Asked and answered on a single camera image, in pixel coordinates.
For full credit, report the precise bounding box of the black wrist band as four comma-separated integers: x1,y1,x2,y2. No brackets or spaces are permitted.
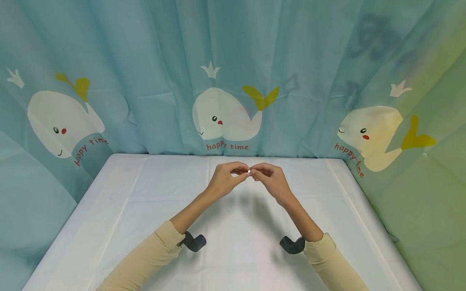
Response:
177,231,207,253
280,236,306,255

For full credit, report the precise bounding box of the person's right forearm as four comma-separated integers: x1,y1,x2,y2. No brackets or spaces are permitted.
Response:
277,195,369,291

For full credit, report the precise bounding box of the person's right hand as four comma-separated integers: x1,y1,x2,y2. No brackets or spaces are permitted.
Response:
250,163,295,206

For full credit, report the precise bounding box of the person's left hand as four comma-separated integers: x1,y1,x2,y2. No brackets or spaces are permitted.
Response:
205,162,251,200

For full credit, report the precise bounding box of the person's left forearm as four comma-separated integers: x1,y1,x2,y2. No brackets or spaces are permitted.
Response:
96,191,216,291

